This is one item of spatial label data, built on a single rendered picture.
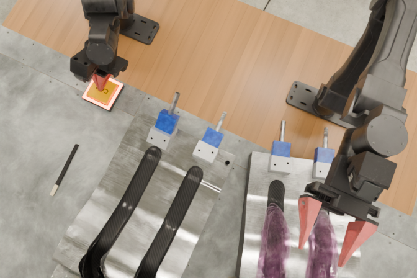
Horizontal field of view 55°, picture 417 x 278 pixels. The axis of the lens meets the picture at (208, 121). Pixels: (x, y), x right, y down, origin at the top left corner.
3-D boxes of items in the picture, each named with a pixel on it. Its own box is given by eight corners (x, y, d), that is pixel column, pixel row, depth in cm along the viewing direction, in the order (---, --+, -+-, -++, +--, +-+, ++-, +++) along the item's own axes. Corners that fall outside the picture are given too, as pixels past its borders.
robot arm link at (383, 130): (414, 168, 53) (439, 89, 56) (353, 142, 54) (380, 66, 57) (376, 176, 65) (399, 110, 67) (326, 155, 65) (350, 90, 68)
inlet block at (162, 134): (171, 85, 91) (163, 91, 87) (191, 94, 91) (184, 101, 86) (154, 132, 97) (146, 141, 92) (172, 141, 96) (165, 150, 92)
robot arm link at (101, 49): (124, 64, 86) (116, 14, 77) (84, 65, 85) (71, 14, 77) (130, 35, 94) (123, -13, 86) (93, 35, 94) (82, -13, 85)
